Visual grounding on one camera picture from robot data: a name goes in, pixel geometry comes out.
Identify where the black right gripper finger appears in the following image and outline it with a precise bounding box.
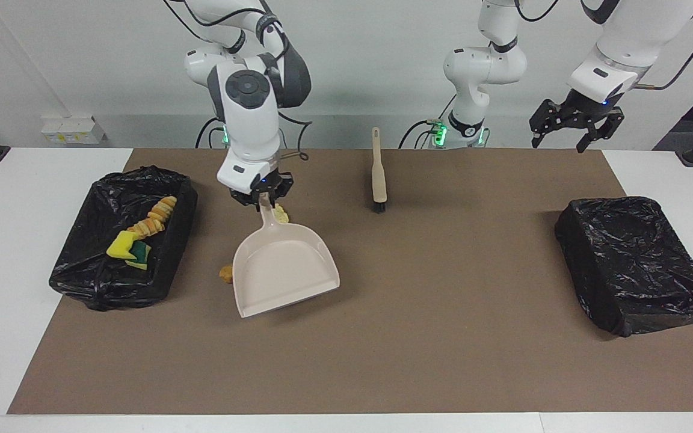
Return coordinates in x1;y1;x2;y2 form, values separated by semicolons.
230;189;261;211
267;173;294;205

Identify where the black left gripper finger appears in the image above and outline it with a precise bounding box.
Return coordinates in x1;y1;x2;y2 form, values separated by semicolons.
576;108;625;153
530;99;570;148

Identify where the beige plastic dustpan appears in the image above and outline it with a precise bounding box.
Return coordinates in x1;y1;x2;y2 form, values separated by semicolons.
232;194;340;318

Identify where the striped croissant piece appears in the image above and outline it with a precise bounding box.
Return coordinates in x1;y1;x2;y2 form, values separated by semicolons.
127;218;164;236
147;196;177;222

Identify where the beige brush with black bristles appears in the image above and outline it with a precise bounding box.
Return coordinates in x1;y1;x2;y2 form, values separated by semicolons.
372;127;388;213

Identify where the yellow sponge with green pad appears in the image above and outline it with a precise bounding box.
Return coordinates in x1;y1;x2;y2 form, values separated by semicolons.
125;242;152;270

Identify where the yellow sponge piece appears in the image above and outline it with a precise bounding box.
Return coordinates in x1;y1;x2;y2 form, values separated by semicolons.
106;232;137;260

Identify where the black bag wrapped bin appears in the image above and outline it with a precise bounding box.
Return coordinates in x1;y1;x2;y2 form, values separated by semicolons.
555;195;693;337

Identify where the open black bag lined bin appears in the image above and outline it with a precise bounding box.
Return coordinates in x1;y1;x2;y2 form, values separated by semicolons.
49;165;199;312

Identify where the brown table mat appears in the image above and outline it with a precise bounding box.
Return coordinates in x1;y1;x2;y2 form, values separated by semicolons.
8;149;693;414

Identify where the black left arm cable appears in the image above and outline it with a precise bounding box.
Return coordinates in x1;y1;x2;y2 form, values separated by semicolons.
634;0;693;91

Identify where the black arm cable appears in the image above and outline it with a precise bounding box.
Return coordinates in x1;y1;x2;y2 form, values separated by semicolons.
277;108;313;162
634;0;693;91

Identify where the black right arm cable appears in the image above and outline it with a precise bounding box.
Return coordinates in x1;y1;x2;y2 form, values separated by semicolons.
277;108;313;162

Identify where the black base cable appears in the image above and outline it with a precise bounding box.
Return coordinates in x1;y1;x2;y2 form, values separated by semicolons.
195;117;227;149
399;119;443;149

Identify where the white wall socket box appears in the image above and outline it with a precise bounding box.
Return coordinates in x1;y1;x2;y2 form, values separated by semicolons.
42;116;106;145

